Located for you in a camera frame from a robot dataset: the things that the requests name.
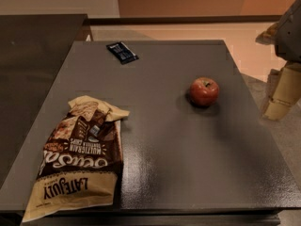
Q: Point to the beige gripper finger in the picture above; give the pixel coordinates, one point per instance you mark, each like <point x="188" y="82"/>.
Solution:
<point x="283" y="91"/>
<point x="268" y="36"/>

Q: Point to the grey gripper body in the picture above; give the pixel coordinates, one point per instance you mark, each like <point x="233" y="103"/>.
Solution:
<point x="290" y="35"/>

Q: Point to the dark blue rxbar wrapper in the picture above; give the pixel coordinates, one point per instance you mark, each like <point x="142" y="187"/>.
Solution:
<point x="122" y="52"/>

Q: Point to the red apple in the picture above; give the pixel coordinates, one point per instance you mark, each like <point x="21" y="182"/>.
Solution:
<point x="203" y="91"/>

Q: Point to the Late July chips bag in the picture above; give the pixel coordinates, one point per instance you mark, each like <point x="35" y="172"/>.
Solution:
<point x="81" y="161"/>

